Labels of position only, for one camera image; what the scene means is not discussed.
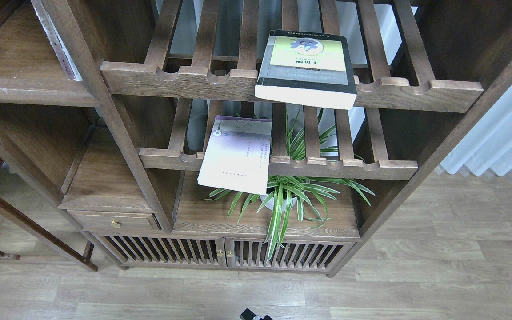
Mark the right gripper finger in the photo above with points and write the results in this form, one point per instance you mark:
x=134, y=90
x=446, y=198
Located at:
x=247, y=314

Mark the green and black book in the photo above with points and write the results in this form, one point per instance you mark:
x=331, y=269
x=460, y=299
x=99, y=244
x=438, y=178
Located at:
x=307, y=68

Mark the green spider plant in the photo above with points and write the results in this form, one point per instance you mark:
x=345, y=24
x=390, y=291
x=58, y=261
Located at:
x=285, y=192

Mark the white and purple book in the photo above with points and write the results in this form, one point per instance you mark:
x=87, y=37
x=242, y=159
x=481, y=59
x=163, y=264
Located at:
x=237, y=155

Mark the dark wooden bookshelf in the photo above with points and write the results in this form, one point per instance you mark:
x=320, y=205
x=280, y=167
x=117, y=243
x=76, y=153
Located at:
x=127, y=142

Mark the white standing book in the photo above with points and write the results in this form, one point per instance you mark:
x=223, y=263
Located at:
x=56, y=42

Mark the white curtain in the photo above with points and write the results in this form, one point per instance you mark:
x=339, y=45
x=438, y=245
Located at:
x=488, y=146

